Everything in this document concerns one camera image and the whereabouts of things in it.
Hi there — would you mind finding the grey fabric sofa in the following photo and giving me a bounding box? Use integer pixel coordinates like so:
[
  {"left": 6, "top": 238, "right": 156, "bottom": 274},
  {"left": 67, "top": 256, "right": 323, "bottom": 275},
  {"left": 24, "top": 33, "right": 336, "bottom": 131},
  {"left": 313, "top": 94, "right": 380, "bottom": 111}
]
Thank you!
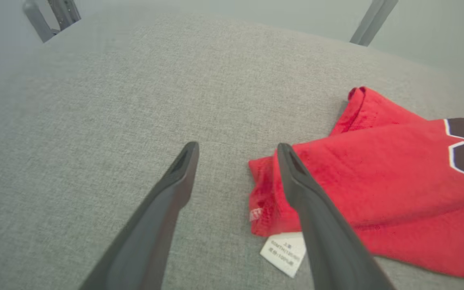
[{"left": 0, "top": 7, "right": 464, "bottom": 290}]

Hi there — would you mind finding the red and white jersey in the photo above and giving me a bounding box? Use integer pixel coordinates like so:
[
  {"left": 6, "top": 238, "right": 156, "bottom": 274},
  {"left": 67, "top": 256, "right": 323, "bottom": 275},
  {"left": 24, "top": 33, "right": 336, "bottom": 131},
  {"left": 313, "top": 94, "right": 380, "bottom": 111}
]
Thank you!
[{"left": 248, "top": 86, "right": 464, "bottom": 282}]

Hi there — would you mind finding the grey metal partition post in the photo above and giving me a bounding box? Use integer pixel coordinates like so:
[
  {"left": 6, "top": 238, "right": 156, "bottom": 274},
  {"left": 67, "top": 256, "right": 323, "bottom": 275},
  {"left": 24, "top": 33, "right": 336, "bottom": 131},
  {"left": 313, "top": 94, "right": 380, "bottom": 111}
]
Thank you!
[
  {"left": 349, "top": 0, "right": 399, "bottom": 47},
  {"left": 23, "top": 0, "right": 82, "bottom": 43}
]

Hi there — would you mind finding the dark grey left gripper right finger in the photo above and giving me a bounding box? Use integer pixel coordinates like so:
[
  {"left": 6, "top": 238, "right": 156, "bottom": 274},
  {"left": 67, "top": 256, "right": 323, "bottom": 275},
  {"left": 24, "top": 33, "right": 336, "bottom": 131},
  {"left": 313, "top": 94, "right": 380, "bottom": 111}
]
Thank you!
[{"left": 277, "top": 143, "right": 396, "bottom": 290}]

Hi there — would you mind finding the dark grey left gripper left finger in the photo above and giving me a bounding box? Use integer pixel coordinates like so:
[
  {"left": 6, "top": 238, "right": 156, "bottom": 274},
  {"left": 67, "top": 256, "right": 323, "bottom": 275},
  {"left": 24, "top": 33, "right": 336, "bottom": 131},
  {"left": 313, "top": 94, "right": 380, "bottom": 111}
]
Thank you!
[{"left": 79, "top": 141, "right": 200, "bottom": 290}]

